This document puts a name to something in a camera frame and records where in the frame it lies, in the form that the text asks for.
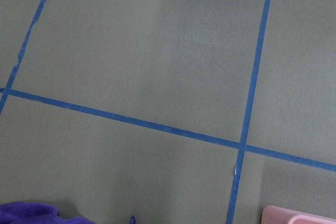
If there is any purple cloth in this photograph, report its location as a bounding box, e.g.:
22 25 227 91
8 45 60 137
0 202 137 224

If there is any pink plastic bin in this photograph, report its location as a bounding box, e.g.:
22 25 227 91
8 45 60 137
261 206 335 224

